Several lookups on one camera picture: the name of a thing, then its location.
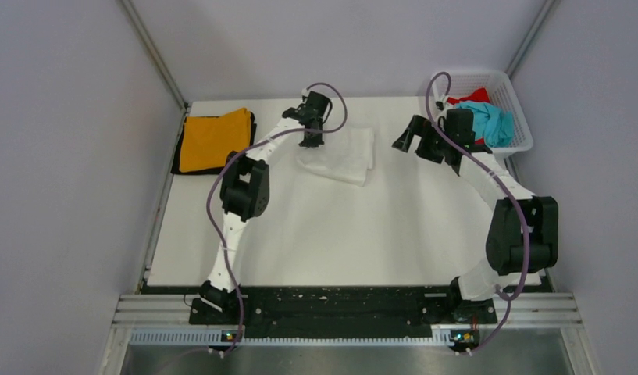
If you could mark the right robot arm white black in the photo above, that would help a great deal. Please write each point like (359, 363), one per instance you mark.
(523, 233)

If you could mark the red t shirt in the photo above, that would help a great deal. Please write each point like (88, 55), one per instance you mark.
(480, 110)

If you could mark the right corner metal post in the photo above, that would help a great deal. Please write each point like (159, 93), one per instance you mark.
(536, 26)

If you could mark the white slotted cable duct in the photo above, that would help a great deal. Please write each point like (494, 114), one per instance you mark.
(222, 338)

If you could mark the corner metal post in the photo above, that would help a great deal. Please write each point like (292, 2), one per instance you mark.
(536, 26)
(142, 34)

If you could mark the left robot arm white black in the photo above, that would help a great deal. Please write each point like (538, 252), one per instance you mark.
(245, 189)

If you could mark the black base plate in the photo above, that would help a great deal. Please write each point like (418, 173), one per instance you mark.
(365, 312)

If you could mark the left corner metal post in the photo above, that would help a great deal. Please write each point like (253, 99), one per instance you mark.
(142, 34)

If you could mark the cyan t shirt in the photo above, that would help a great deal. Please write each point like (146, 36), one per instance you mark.
(500, 130)

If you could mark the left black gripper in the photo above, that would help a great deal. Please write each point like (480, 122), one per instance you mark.
(312, 142)

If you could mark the folded black t shirt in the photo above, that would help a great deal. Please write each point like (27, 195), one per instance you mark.
(176, 158)

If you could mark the white plastic basket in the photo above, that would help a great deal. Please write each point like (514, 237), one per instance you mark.
(461, 83)

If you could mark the white t shirt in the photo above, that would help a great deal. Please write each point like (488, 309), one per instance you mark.
(346, 156)

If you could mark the aluminium rail frame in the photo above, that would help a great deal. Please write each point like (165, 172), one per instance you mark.
(528, 311)

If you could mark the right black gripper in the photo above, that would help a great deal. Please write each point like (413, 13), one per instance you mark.
(422, 126)

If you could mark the folded orange t shirt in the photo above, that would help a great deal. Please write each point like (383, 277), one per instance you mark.
(215, 140)

